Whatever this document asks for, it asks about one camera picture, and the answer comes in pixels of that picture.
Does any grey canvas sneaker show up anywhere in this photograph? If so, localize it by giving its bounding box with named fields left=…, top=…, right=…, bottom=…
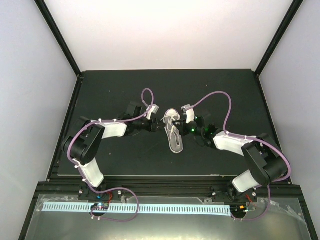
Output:
left=163, top=108, right=184, bottom=154

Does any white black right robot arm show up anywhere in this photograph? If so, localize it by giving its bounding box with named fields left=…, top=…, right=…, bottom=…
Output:
left=172, top=116, right=291, bottom=202

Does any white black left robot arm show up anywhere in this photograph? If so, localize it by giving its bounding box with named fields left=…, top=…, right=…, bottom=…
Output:
left=61, top=103, right=160, bottom=200

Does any right controller circuit board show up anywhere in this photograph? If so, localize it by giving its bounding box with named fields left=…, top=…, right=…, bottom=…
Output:
left=234, top=205, right=256, bottom=214

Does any controller circuit board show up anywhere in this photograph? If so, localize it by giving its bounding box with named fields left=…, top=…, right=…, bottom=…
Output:
left=234, top=205, right=256, bottom=214
left=90, top=202, right=109, bottom=211

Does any left controller circuit board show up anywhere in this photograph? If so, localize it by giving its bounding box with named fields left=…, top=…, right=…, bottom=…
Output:
left=90, top=202, right=109, bottom=211

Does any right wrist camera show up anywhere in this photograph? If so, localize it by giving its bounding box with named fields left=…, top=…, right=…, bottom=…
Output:
left=181, top=104, right=196, bottom=124

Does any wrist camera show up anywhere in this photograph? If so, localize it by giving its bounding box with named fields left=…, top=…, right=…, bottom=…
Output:
left=145, top=104, right=159, bottom=120
left=181, top=104, right=196, bottom=124

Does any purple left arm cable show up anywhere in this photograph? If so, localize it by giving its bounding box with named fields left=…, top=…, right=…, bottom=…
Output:
left=67, top=87, right=155, bottom=223

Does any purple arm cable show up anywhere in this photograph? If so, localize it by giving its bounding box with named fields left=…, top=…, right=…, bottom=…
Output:
left=67, top=87, right=155, bottom=223
left=192, top=90, right=293, bottom=222

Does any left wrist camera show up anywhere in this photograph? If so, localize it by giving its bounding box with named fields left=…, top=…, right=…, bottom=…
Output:
left=145, top=104, right=159, bottom=120

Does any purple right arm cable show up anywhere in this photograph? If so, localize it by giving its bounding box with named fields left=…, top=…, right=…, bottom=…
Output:
left=192, top=90, right=293, bottom=222

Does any light blue slotted cable duct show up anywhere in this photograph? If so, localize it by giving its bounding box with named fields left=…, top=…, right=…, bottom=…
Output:
left=42, top=202, right=231, bottom=217

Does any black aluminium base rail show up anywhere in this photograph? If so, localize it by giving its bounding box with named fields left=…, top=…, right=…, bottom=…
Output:
left=34, top=176, right=304, bottom=204

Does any black left frame post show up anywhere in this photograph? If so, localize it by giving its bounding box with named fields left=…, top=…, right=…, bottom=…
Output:
left=34, top=0, right=82, bottom=77

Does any black frame post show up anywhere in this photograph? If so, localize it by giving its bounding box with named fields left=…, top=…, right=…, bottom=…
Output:
left=34, top=0, right=82, bottom=77
left=254, top=0, right=304, bottom=77

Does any black right frame post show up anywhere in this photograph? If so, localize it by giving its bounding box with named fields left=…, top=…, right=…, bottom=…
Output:
left=254, top=0, right=304, bottom=77

